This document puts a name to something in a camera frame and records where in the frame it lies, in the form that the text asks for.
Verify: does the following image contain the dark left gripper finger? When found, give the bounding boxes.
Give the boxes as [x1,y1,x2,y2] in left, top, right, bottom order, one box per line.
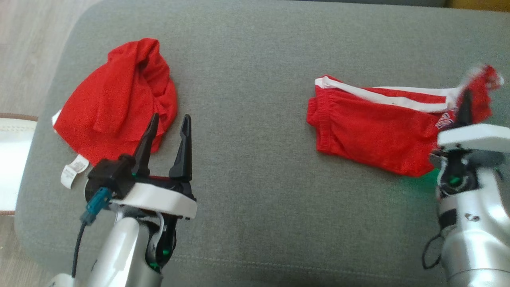
[169,114,192,182]
[131,113,160,178]

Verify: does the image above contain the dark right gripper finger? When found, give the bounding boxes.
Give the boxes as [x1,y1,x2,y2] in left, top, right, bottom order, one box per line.
[456,90,475,128]

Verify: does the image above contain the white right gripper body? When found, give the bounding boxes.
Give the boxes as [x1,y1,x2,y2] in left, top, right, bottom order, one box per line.
[436,124,510,154]

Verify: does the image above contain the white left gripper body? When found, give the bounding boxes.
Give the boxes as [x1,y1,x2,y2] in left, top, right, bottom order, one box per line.
[110,177,198,220]

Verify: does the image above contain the red shirt with white sleeves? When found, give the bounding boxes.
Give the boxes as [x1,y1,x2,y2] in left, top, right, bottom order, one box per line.
[52,38,178,190]

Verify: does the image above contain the red Bulls 23 shorts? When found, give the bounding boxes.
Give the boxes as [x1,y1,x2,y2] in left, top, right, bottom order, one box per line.
[306,64,504,178]

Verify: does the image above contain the grey fabric sofa seat cushion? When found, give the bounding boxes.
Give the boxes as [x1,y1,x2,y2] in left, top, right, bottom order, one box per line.
[14,0,510,287]

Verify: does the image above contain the white basket with brown rim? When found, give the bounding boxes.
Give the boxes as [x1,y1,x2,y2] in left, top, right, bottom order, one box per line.
[0,114,38,216]

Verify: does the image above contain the blue left cable connector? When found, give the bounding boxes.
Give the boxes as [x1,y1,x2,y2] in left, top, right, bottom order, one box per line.
[81,187,112,226]

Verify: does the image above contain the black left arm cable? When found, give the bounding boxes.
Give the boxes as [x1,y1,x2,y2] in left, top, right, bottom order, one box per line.
[72,221,89,278]

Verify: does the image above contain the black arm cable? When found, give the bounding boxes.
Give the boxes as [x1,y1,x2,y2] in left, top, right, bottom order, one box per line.
[72,221,89,278]
[422,234,443,270]

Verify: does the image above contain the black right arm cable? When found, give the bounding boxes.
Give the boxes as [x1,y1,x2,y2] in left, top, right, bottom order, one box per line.
[422,234,443,270]

